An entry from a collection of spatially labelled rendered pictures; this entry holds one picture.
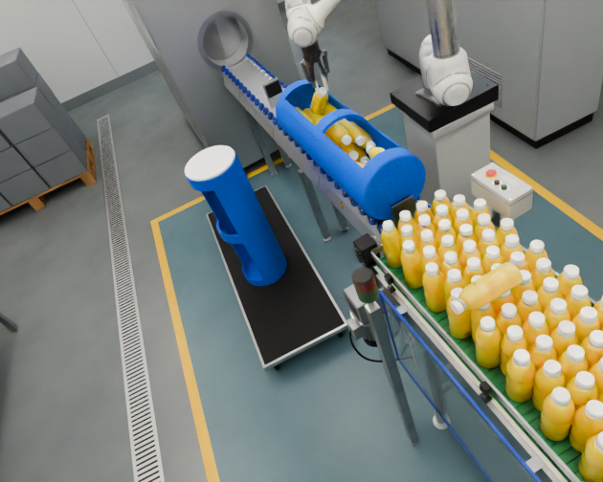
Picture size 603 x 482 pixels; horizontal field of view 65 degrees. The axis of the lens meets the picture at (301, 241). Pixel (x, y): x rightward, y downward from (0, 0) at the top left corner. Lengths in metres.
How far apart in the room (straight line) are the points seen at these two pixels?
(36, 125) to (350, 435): 3.80
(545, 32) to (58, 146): 4.06
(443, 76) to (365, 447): 1.71
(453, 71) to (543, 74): 1.42
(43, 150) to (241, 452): 3.46
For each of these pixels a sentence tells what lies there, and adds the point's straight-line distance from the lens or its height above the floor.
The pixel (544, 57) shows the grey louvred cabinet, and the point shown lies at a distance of 3.36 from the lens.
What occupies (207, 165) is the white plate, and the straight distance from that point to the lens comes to 2.50.
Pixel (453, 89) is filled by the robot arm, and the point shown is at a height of 1.26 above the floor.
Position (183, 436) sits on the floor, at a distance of 2.87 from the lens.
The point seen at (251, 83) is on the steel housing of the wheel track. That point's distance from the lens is 3.35.
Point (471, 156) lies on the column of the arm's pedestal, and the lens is 2.51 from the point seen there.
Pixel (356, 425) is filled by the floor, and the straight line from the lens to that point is 2.55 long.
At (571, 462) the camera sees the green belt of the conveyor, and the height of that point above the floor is 0.90.
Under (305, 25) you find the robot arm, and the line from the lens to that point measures 1.90.
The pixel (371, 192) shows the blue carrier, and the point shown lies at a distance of 1.81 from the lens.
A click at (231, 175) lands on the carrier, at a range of 2.44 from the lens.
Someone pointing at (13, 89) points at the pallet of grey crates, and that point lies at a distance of 5.30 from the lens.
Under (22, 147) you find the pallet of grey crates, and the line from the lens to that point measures 5.08.
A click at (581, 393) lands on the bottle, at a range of 1.40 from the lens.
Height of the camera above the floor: 2.32
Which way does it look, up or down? 44 degrees down
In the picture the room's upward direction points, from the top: 23 degrees counter-clockwise
